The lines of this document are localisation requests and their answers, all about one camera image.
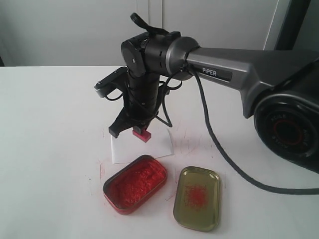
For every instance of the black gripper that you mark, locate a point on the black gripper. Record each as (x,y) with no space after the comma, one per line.
(134,115)

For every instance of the red plastic stamp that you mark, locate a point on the red plastic stamp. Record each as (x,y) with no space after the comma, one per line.
(145,137)

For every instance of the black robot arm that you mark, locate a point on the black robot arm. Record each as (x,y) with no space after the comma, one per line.
(279,89)

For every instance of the red ink tin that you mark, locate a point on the red ink tin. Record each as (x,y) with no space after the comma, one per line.
(132,186)

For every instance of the white paper sheet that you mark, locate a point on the white paper sheet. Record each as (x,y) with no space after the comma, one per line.
(127,147)

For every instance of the gold tin lid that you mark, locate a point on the gold tin lid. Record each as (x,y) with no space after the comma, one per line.
(197,200)

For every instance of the white cabinet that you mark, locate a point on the white cabinet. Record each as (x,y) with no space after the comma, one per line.
(90,32)

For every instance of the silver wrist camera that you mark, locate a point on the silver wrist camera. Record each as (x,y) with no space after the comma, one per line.
(109,83)

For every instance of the dark vertical post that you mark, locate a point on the dark vertical post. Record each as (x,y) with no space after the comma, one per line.
(293,20)

